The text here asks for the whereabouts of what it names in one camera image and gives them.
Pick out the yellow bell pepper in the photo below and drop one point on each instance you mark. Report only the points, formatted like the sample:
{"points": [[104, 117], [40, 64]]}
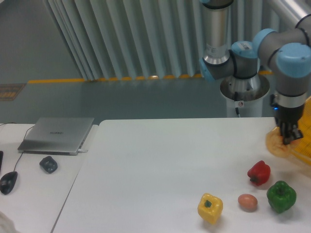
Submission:
{"points": [[210, 208]]}

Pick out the yellow plastic basket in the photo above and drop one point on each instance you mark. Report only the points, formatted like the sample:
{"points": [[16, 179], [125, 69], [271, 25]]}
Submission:
{"points": [[302, 151]]}

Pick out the brown egg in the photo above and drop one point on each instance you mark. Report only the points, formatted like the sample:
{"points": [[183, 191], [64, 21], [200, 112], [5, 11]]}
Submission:
{"points": [[248, 202]]}

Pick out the triangular orange bread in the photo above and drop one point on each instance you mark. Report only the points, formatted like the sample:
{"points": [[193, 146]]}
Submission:
{"points": [[274, 144]]}

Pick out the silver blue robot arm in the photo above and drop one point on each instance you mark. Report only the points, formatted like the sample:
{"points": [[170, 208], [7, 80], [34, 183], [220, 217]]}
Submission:
{"points": [[286, 54]]}

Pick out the black power adapter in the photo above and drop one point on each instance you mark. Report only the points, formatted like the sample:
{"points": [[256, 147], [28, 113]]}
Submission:
{"points": [[49, 164]]}

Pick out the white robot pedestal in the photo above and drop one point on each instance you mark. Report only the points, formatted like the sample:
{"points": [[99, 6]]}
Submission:
{"points": [[244, 97]]}

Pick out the silver laptop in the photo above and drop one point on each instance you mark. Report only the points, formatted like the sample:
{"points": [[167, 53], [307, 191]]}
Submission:
{"points": [[57, 135]]}

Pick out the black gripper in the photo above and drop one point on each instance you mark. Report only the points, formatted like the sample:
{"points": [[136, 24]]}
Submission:
{"points": [[288, 111]]}

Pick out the black phone edge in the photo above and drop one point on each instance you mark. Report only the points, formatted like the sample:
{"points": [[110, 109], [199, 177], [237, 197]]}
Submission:
{"points": [[1, 159]]}

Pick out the black computer mouse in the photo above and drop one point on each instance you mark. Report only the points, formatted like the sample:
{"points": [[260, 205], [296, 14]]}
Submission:
{"points": [[7, 182]]}

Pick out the red bell pepper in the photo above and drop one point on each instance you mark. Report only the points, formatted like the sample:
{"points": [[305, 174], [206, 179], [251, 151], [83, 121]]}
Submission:
{"points": [[259, 173]]}

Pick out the green bell pepper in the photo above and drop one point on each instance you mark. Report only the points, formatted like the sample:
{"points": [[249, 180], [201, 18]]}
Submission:
{"points": [[281, 196]]}

